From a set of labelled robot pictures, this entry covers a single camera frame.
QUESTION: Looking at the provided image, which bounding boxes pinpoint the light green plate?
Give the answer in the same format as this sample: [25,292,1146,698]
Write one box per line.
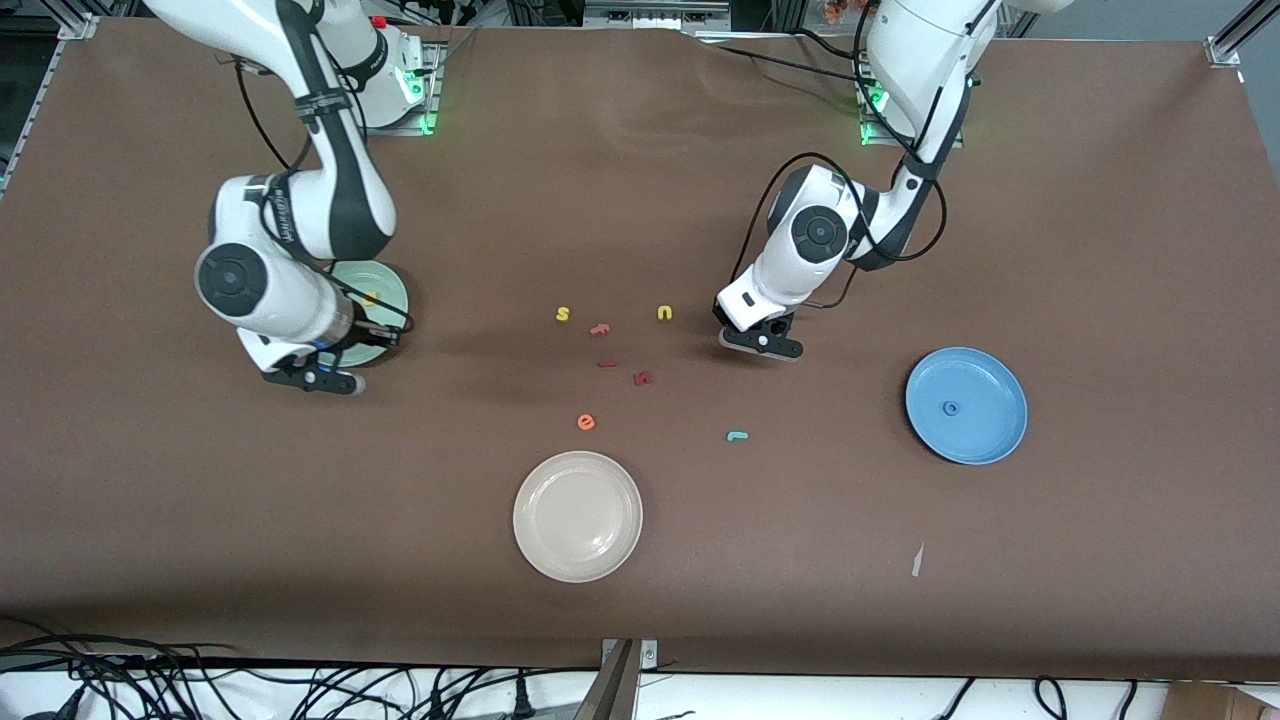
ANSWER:
[328,260,410,367]

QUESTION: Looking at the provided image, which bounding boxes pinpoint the blue plate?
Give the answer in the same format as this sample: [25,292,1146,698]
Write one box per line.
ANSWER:
[905,346,1029,466]

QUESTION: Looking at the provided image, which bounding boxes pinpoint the beige plate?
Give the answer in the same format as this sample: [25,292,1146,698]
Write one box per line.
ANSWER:
[512,450,644,584]

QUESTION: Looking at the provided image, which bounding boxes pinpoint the grey metal device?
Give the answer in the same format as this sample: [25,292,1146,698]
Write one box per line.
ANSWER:
[583,0,733,33]

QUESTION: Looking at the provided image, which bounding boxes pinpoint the cardboard box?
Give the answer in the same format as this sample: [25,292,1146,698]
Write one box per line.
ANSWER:
[1163,682,1280,720]

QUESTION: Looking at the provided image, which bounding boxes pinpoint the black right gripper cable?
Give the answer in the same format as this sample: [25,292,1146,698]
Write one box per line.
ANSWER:
[300,258,414,346]

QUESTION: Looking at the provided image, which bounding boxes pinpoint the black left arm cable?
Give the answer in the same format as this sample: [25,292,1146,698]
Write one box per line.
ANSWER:
[732,0,949,311]

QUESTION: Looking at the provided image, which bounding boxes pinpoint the long black right arm cable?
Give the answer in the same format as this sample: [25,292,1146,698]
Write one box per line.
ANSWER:
[232,55,321,171]

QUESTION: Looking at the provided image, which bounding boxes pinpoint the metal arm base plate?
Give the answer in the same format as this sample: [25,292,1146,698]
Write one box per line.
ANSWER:
[858,90,966,150]
[395,40,442,137]

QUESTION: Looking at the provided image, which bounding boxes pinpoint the black table cable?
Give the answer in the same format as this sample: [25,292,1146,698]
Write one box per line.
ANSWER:
[712,44,871,89]
[790,28,869,63]

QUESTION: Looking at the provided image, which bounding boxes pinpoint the aluminium table edge rail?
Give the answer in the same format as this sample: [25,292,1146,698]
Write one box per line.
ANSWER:
[0,38,73,201]

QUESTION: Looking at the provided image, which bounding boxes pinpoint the metal table edge bracket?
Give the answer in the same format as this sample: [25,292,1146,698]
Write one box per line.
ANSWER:
[575,638,661,720]

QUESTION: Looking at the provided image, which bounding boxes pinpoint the black cable plug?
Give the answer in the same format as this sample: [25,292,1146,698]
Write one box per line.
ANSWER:
[25,685,86,720]

